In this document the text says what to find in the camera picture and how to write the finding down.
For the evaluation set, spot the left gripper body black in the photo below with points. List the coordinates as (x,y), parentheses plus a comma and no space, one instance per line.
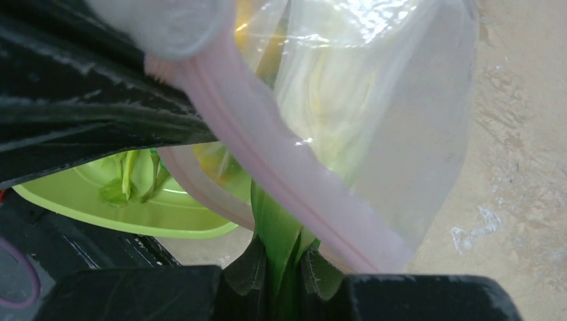
(73,90)

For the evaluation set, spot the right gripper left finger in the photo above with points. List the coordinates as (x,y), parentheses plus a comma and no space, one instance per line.
(175,292)

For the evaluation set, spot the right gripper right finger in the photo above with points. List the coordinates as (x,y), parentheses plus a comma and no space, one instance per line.
(328,294)

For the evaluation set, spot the clear zip top bag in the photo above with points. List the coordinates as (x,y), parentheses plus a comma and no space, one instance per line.
(425,55)

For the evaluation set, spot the toy bok choy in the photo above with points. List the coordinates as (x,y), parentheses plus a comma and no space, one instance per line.
(279,230)

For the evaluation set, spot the green plastic tray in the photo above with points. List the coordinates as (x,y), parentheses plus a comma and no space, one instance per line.
(170,212)

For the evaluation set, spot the toy green beans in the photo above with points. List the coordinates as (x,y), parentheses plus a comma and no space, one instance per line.
(121,189)

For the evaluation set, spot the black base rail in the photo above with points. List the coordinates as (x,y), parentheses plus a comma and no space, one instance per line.
(58,246)

